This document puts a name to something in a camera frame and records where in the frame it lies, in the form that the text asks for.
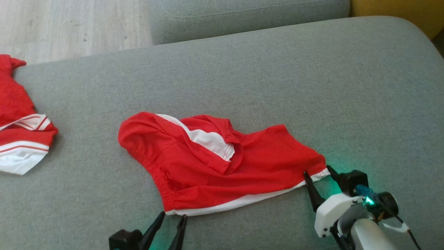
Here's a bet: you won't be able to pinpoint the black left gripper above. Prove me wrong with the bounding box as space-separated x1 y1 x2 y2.
109 211 188 250

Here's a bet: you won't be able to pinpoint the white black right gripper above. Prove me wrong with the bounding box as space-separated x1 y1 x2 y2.
303 165 369 239

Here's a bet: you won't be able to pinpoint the red shorts with white stripe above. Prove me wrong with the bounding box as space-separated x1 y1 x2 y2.
118 111 331 216

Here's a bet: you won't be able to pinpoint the red jersey with white trim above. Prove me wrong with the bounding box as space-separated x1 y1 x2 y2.
0 54 59 175

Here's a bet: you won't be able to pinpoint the large grey sofa seat cushion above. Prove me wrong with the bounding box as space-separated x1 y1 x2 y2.
0 16 444 250

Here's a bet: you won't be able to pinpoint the yellow sofa backrest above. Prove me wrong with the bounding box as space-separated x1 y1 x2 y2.
350 0 444 40

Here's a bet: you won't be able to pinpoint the small grey sofa seat cushion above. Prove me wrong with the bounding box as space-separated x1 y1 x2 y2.
147 0 351 45

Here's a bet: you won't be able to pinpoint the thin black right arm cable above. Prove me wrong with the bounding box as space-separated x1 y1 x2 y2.
382 206 422 250

